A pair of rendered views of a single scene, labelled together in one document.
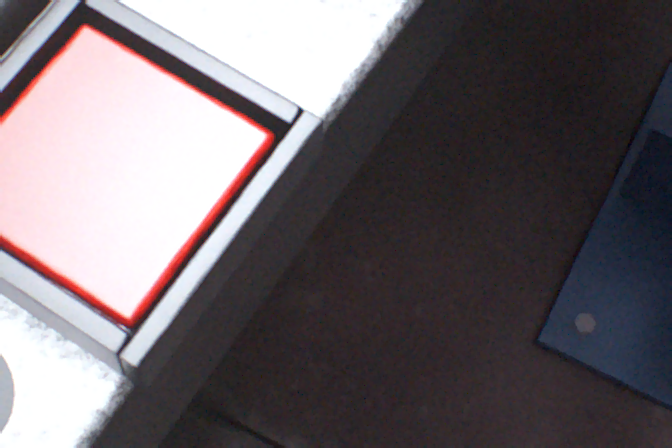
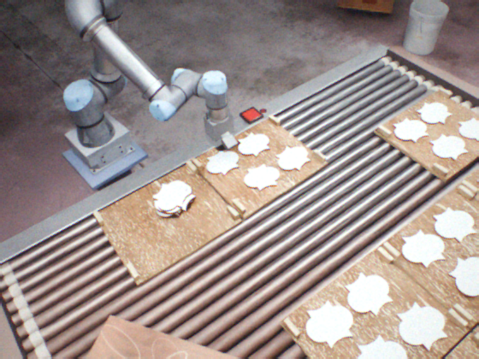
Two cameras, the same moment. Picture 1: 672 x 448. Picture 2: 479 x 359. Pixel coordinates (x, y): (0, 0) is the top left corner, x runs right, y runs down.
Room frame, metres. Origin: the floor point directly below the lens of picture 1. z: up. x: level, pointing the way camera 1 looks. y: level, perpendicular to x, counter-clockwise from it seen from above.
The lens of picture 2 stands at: (1.48, 0.65, 2.17)
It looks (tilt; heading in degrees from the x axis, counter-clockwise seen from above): 49 degrees down; 207
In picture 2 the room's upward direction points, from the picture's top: 4 degrees counter-clockwise
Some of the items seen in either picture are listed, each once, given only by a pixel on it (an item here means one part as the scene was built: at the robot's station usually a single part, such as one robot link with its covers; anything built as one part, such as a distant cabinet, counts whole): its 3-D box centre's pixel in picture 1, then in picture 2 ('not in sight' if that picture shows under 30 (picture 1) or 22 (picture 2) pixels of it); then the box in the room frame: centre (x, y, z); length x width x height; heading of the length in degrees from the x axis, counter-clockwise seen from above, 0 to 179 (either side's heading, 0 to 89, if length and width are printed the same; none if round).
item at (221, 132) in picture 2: not in sight; (221, 129); (0.47, 0.09, 1.13); 0.12 x 0.09 x 0.16; 60
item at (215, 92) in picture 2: not in sight; (214, 90); (0.46, 0.07, 1.29); 0.09 x 0.08 x 0.11; 84
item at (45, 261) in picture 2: not in sight; (237, 154); (0.35, 0.08, 0.90); 1.95 x 0.05 x 0.05; 151
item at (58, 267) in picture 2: not in sight; (244, 161); (0.38, 0.13, 0.90); 1.95 x 0.05 x 0.05; 151
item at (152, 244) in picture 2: not in sight; (166, 218); (0.76, -0.01, 0.93); 0.41 x 0.35 x 0.02; 150
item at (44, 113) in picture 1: (109, 176); (251, 115); (0.14, 0.05, 0.92); 0.06 x 0.06 x 0.01; 61
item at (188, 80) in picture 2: not in sight; (186, 85); (0.46, -0.03, 1.29); 0.11 x 0.11 x 0.08; 84
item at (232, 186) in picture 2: not in sight; (257, 163); (0.40, 0.19, 0.93); 0.41 x 0.35 x 0.02; 152
